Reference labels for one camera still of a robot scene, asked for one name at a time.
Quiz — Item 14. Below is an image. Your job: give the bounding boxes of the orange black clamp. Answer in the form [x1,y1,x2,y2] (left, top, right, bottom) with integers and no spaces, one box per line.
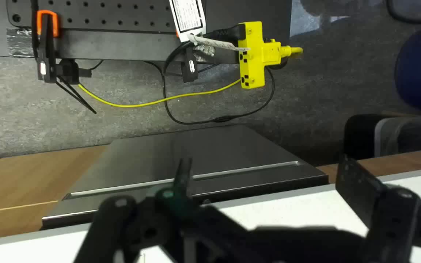
[31,7,99,117]

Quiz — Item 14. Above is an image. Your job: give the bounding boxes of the black perforated breadboard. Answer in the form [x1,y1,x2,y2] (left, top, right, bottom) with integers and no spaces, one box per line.
[5,0,214,63]

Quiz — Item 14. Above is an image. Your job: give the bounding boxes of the white tag card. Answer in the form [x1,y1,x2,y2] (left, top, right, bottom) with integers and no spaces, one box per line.
[167,0,210,45]

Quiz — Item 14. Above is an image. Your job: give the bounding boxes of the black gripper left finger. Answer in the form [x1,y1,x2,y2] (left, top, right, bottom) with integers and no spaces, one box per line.
[72,156,252,263]

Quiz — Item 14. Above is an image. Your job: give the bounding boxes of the wooden base cabinet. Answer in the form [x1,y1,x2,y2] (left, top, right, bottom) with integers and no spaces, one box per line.
[0,145,112,242]

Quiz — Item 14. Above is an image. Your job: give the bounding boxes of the thin black cable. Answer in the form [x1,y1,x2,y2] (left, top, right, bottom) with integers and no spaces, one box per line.
[147,44,277,127]

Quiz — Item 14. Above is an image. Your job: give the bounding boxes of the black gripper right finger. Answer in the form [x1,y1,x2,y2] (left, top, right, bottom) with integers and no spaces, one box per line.
[335,153,421,263]

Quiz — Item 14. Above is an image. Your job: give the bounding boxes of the thin yellow cable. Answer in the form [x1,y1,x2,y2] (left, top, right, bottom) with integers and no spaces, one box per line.
[75,77,245,109]

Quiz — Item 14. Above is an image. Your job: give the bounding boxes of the yellow plastic tool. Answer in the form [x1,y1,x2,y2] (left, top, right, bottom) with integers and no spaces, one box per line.
[236,19,306,92]

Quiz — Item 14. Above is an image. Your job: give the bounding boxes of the black grey container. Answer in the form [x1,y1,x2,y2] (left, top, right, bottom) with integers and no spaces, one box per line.
[343,112,421,161]

